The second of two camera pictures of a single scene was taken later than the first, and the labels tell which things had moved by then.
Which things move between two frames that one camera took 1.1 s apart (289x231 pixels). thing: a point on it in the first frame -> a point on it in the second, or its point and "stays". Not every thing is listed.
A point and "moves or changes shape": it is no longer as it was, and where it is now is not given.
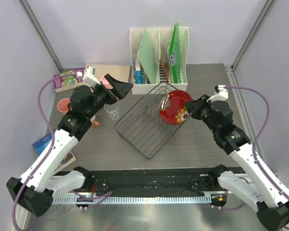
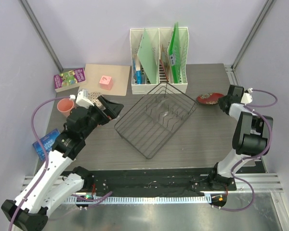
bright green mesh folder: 175,53 stays
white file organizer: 158,59 stays
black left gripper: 120,89 -> 112,109
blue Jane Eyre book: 41,144 stays
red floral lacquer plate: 173,109 moves or changes shape
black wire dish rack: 142,126 stays
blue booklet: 137,74 stays
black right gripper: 197,105 -> 221,101
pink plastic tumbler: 62,105 stays
